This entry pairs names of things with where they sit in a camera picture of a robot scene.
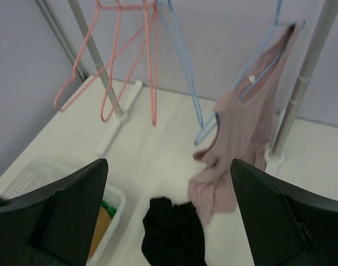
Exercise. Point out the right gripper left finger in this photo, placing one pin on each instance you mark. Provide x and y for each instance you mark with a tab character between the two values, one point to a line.
54	224

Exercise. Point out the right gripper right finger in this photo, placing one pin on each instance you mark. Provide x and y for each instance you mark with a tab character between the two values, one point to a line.
285	224

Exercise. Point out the brown tank top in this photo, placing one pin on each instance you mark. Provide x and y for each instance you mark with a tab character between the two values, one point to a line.
102	224

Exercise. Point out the green tank top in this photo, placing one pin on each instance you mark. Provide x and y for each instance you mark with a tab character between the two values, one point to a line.
110	209

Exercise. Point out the black tank top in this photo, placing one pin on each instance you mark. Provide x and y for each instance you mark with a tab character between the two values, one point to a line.
174	234

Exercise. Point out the pink tank top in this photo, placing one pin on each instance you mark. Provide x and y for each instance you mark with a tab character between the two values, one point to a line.
245	116

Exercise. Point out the white plastic basket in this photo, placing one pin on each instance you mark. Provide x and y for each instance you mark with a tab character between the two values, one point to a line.
41	172

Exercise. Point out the white metal clothes rack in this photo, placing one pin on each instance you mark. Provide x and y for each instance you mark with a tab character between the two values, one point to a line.
273	157

